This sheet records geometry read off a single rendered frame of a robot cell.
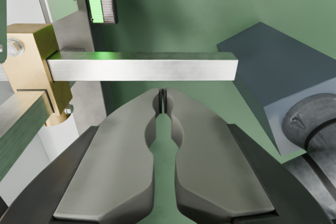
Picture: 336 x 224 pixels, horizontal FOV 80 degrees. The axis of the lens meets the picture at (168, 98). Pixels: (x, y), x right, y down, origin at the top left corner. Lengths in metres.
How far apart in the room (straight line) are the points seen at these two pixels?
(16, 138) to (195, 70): 0.21
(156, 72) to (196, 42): 0.89
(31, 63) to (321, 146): 0.63
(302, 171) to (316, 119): 0.15
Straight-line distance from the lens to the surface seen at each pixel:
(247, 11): 1.18
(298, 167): 0.62
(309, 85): 0.71
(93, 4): 0.40
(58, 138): 0.71
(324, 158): 0.61
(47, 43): 0.30
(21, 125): 0.27
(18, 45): 0.29
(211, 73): 0.28
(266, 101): 0.68
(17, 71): 0.31
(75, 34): 0.43
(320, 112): 0.68
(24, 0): 0.54
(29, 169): 0.71
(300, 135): 0.70
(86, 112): 0.50
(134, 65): 0.27
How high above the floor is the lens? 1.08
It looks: 58 degrees down
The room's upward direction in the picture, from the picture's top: 176 degrees clockwise
